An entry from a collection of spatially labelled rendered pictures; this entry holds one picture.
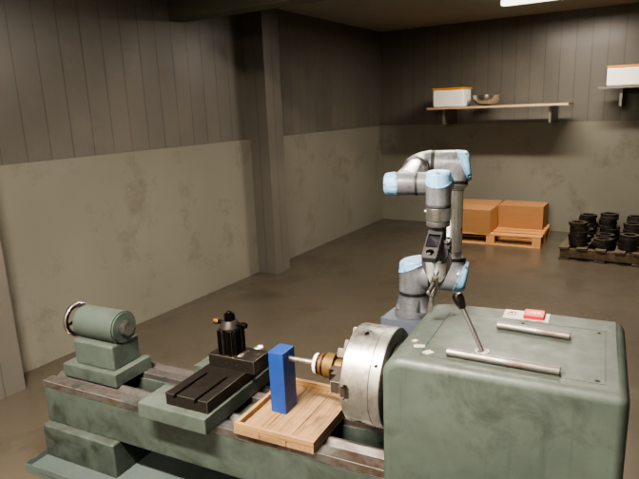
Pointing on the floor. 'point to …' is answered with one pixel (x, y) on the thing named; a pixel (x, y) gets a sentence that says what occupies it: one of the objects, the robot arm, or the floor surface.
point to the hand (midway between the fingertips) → (435, 285)
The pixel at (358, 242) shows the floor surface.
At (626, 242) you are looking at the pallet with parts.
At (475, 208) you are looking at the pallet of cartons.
